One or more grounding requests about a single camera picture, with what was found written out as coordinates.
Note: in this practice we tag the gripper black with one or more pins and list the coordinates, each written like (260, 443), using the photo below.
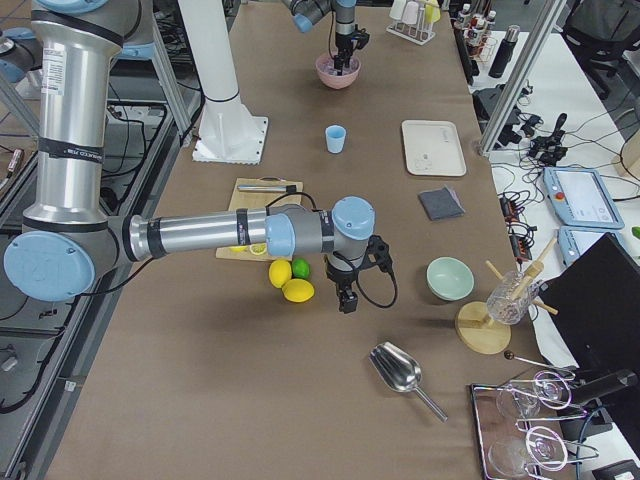
(343, 43)
(340, 276)

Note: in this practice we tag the clear ice cubes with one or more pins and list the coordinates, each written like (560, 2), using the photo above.
(326, 64)

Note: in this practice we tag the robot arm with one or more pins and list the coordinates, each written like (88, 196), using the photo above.
(307, 13)
(68, 242)

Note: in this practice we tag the light blue cup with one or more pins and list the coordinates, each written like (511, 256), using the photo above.
(335, 136)

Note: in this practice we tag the white cup in rack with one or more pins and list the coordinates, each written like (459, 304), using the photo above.
(397, 10)

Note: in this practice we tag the pink cup in rack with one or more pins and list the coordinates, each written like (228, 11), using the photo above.
(411, 13)

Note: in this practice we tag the metal ice scoop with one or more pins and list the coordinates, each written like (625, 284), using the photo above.
(402, 373)

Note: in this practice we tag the yellow cup in rack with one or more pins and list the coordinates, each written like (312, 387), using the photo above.
(432, 11)

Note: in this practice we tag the pink bowl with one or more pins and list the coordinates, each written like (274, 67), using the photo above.
(336, 82)

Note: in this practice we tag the yellow lemon outer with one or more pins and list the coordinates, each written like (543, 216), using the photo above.
(298, 290)

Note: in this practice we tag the green lime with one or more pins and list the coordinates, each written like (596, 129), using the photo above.
(300, 268)

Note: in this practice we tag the yellow lemon near board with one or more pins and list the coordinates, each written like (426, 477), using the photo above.
(280, 272)

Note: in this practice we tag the lemon half lower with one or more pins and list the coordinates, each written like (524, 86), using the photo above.
(258, 249)

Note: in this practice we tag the mint green bowl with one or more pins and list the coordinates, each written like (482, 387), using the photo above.
(449, 278)

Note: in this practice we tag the cream rabbit tray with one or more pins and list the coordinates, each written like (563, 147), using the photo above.
(432, 148)

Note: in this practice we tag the wooden glass holder stand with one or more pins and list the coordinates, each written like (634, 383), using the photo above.
(478, 330)

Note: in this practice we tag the grey folded cloth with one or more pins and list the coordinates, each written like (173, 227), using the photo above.
(441, 204)

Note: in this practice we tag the bamboo cutting board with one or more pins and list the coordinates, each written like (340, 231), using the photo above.
(252, 201)

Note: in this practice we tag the crystal glass on stand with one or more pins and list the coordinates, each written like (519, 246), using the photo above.
(504, 306)

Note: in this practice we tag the black thermos bottle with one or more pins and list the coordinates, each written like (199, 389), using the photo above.
(504, 52)

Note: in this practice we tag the wine glass upper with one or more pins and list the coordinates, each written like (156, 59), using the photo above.
(523, 399)

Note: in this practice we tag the wine glass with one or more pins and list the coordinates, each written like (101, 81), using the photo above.
(535, 455)
(523, 399)

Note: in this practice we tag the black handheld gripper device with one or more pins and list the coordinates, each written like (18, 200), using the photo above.
(549, 149)

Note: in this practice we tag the wine glass lower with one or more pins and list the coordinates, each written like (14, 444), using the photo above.
(535, 455)

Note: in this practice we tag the blue teach pendant lower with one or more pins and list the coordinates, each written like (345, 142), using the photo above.
(575, 241)

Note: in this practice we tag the blue teach pendant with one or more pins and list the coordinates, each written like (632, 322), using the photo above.
(580, 198)
(575, 241)

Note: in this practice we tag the black laptop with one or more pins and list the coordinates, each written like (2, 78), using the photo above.
(597, 298)

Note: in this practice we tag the blue teach pendant upper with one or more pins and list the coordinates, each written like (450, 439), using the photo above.
(580, 198)

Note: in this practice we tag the white wire cup rack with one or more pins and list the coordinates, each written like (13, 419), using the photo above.
(420, 34)

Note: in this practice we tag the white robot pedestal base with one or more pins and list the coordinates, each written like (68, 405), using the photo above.
(228, 132)

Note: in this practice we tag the aluminium frame post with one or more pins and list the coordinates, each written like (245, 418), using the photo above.
(532, 48)

